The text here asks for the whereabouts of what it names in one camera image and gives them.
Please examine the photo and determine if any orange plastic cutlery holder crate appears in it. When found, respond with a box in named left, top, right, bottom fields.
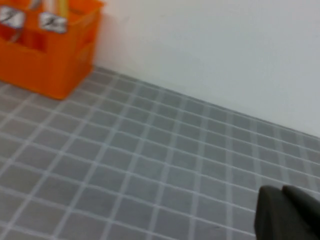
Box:
left=0, top=0, right=105, bottom=101

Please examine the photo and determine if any paper label reading 叉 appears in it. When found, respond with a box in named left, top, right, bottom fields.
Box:
left=0, top=6, right=26, bottom=29

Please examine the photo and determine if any grey grid table mat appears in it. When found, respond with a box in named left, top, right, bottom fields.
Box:
left=0, top=65, right=320, bottom=240

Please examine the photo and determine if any cream white plastic knife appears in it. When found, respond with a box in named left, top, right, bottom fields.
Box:
left=46, top=0, right=59, bottom=15

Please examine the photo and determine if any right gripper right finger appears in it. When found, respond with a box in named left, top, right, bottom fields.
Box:
left=281, top=184, right=320, bottom=240

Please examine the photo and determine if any paper label reading 刀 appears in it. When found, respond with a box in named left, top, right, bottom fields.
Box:
left=38, top=12, right=68, bottom=34

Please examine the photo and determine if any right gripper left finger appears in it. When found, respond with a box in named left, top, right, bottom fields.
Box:
left=253, top=184, right=318, bottom=240

